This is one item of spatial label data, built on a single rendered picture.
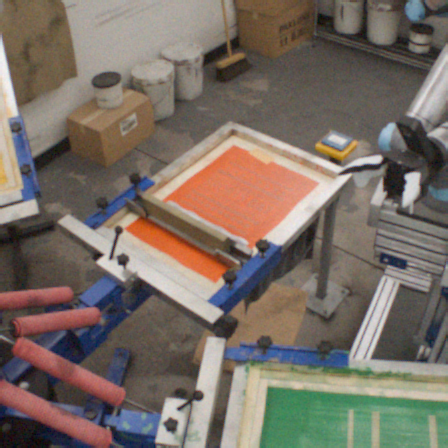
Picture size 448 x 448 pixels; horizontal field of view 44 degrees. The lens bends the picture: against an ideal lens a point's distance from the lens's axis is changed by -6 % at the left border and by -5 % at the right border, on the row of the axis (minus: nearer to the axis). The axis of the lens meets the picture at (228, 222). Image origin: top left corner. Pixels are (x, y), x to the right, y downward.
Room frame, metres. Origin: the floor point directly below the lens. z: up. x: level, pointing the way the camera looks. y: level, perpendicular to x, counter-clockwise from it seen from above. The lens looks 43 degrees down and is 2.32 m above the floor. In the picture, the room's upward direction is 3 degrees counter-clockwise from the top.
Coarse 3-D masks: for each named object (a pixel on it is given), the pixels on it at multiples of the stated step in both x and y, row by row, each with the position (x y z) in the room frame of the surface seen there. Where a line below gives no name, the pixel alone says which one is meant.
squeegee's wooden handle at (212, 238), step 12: (144, 204) 1.50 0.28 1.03; (156, 204) 1.46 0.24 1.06; (168, 204) 1.46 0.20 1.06; (156, 216) 1.47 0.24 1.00; (168, 216) 1.43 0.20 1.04; (180, 216) 1.40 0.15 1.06; (180, 228) 1.39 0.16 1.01; (192, 228) 1.36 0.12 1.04; (204, 228) 1.33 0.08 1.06; (204, 240) 1.33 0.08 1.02; (216, 240) 1.29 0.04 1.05; (228, 240) 1.29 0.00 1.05; (228, 252) 1.29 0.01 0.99
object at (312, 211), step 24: (216, 144) 1.92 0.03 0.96; (264, 144) 1.89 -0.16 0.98; (168, 168) 1.75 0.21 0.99; (312, 168) 1.74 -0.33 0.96; (336, 168) 1.69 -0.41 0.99; (336, 192) 1.57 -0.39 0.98; (120, 216) 1.52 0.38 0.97; (312, 216) 1.45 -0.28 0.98; (120, 240) 1.37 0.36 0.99; (288, 240) 1.34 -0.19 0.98; (192, 288) 1.15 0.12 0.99
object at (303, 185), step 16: (272, 176) 1.71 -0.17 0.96; (288, 176) 1.70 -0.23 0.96; (304, 176) 1.70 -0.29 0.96; (304, 192) 1.61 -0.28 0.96; (288, 208) 1.52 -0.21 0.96; (272, 224) 1.45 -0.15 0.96; (256, 240) 1.38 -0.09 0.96; (176, 256) 1.32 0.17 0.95; (192, 256) 1.32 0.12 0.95; (208, 256) 1.31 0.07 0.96; (208, 272) 1.24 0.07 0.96; (224, 272) 1.24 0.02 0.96
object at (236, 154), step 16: (224, 160) 1.82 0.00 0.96; (240, 160) 1.82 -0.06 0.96; (256, 160) 1.81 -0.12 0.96; (192, 176) 1.73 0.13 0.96; (208, 176) 1.73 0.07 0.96; (176, 192) 1.64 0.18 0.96; (144, 224) 1.48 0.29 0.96; (144, 240) 1.40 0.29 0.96; (160, 240) 1.40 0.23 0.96; (176, 240) 1.39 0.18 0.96
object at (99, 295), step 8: (104, 280) 1.15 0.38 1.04; (112, 280) 1.15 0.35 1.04; (96, 288) 1.12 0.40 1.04; (104, 288) 1.12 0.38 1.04; (112, 288) 1.12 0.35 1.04; (120, 288) 1.14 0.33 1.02; (128, 288) 1.16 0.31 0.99; (80, 296) 1.09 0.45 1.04; (88, 296) 1.09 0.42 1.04; (96, 296) 1.09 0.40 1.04; (104, 296) 1.09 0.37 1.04; (112, 296) 1.11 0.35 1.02; (88, 304) 1.06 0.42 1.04; (96, 304) 1.06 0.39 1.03; (104, 304) 1.08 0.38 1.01
